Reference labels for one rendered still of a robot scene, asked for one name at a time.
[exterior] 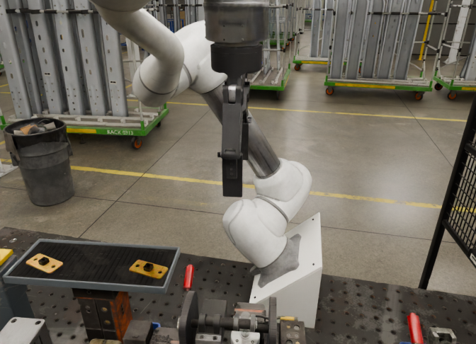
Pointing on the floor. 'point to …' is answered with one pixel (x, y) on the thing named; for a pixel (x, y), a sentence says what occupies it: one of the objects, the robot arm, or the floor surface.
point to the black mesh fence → (456, 201)
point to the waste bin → (42, 158)
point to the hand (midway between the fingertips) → (236, 169)
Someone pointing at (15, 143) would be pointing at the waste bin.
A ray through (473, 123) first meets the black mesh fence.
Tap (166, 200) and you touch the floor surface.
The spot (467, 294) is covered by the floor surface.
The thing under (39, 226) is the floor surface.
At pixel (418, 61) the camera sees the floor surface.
